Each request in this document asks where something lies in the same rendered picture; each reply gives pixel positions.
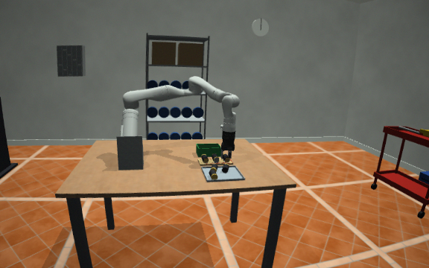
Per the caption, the green open box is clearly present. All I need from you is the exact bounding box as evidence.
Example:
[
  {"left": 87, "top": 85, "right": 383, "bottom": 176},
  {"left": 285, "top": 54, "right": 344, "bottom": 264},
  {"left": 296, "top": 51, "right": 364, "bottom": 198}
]
[{"left": 196, "top": 144, "right": 221, "bottom": 157}]

